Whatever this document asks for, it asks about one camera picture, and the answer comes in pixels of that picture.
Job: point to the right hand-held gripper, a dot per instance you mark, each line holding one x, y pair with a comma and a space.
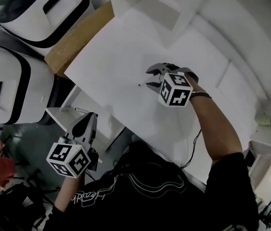
176, 90

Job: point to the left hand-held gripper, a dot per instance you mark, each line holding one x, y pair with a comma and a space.
61, 153

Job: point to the small white desk drawer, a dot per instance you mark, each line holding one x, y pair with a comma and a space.
102, 129

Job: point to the black and white marker pen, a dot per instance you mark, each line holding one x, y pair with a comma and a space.
80, 109

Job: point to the person's right forearm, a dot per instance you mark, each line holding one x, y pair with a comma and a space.
217, 129

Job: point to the person's left forearm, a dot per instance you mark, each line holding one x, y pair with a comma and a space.
68, 194

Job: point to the white desk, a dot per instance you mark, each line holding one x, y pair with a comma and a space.
116, 61

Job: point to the black wrist bands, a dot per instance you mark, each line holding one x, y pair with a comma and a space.
201, 94

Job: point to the brown cardboard box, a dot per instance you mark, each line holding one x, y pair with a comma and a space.
77, 40

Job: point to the black backpack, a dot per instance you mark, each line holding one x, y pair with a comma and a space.
17, 206

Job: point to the person's black printed shirt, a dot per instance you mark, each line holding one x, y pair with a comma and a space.
150, 206

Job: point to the white black mobile robot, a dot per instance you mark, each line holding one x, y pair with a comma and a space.
41, 20

